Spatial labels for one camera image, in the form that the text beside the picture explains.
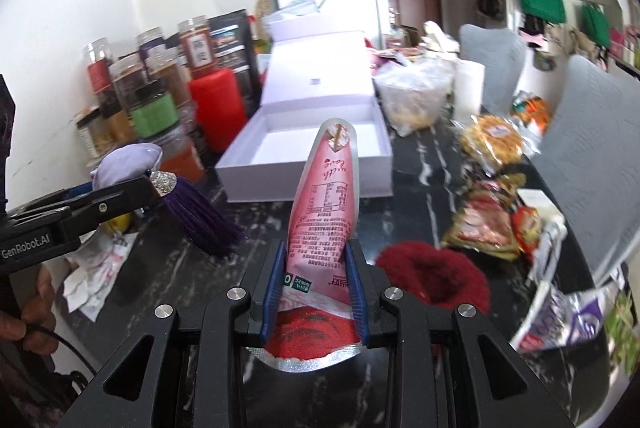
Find jar with dark contents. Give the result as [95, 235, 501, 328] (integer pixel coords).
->
[109, 53, 151, 119]

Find yellow lemon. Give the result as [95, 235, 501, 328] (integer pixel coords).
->
[102, 212, 134, 235]

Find pink snack packet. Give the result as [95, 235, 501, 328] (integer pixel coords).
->
[260, 118, 373, 374]

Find green label jar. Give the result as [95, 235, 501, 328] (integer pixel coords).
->
[127, 80, 182, 140]

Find white cloth bag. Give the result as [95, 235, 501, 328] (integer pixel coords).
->
[422, 21, 462, 60]

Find spice bottle with black lid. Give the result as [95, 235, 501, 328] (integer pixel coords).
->
[75, 107, 137, 160]

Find waffle packet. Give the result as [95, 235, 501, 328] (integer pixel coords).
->
[459, 114, 540, 172]

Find black cable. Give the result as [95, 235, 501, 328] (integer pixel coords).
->
[22, 324, 97, 381]

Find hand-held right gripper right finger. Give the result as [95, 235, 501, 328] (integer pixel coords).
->
[344, 238, 576, 428]

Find black pouch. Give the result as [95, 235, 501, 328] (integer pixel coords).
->
[207, 9, 262, 115]

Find red furry scrunchie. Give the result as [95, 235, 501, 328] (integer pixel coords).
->
[375, 242, 492, 310]

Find jar with white label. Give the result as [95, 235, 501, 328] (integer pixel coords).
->
[177, 15, 219, 77]

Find pink food tray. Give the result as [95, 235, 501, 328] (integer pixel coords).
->
[367, 47, 427, 65]

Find crumpled white printed wrapper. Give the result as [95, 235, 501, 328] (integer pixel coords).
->
[64, 230, 142, 322]

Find red canister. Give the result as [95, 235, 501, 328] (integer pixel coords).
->
[189, 69, 249, 154]

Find jar with brown contents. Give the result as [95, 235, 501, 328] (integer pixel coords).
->
[146, 48, 193, 109]

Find large grey chair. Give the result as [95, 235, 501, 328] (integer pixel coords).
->
[530, 54, 640, 280]

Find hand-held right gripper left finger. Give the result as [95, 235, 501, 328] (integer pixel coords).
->
[60, 239, 290, 428]

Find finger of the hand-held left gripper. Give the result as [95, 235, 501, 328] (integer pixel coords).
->
[10, 182, 108, 212]
[10, 176, 164, 235]

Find lavender sachet with purple tassel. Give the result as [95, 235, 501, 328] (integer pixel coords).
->
[91, 143, 246, 257]

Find orange snack packet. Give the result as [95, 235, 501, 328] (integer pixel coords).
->
[512, 205, 547, 260]

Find green and red cereal packet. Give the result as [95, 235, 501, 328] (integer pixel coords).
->
[442, 173, 527, 263]

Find jar with red label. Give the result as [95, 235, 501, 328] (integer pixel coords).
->
[83, 38, 114, 98]

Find white gift box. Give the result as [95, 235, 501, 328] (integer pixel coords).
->
[215, 30, 394, 204]

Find white and purple packet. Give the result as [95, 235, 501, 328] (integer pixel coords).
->
[509, 280, 632, 355]

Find small grey chair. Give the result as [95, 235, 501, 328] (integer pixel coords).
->
[458, 24, 527, 115]

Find plastic bag with food bowl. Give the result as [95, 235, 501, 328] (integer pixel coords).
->
[372, 57, 454, 137]

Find person's left hand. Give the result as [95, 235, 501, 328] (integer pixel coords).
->
[0, 265, 57, 355]

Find large jar with orange contents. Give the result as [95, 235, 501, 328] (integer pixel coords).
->
[149, 128, 207, 183]

